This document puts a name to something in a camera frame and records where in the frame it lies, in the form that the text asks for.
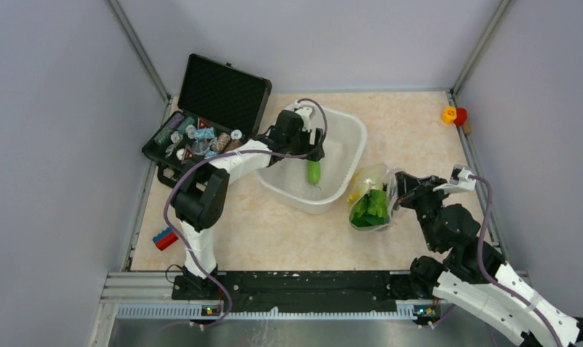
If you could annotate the red yellow emergency button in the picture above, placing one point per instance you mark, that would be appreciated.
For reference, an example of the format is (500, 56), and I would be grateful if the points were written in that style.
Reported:
(458, 117)

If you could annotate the light green small cucumber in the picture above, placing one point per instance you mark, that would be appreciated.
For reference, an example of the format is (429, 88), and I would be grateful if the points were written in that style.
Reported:
(313, 172)

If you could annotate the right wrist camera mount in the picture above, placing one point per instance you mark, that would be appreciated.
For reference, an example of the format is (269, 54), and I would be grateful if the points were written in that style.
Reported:
(461, 181)

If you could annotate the white radish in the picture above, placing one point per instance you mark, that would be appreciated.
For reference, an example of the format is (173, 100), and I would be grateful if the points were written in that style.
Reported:
(365, 179)

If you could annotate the green leaf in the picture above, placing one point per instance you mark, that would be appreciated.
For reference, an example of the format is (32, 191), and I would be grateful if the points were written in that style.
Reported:
(371, 210)

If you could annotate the clear zip top bag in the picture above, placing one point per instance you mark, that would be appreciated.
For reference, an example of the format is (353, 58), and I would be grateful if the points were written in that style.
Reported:
(390, 186)

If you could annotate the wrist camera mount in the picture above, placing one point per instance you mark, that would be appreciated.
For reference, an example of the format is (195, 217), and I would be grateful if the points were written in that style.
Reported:
(306, 113)
(461, 181)

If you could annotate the white plastic basket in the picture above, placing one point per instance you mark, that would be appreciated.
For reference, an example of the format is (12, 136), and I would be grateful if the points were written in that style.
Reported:
(346, 137)

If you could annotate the black open case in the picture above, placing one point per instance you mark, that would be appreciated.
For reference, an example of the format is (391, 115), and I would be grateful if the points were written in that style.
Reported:
(213, 95)

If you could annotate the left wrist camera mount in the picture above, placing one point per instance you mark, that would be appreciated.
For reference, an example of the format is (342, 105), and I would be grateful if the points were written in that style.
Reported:
(306, 113)

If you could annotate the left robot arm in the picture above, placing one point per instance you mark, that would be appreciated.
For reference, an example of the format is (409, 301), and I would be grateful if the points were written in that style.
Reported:
(199, 196)

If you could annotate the red blue toy block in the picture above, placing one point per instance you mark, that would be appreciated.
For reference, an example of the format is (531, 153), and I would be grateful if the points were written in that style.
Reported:
(165, 239)

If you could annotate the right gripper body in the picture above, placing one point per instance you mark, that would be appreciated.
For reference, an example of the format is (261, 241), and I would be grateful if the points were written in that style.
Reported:
(425, 212)

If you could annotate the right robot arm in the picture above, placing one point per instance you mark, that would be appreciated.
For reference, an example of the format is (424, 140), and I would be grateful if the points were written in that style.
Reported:
(475, 276)

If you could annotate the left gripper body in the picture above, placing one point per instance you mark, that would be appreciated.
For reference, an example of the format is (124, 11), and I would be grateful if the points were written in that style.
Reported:
(299, 143)

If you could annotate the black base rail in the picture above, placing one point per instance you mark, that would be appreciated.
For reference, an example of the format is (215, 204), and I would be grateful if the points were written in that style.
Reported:
(273, 295)

